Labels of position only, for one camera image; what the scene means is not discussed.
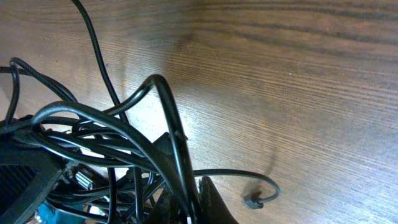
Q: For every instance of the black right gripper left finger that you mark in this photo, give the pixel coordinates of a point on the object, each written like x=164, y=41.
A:
x=165, y=210

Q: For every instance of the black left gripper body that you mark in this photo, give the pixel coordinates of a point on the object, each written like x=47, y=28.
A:
x=27, y=177

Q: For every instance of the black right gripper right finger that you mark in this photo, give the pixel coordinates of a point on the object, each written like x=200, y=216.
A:
x=214, y=210

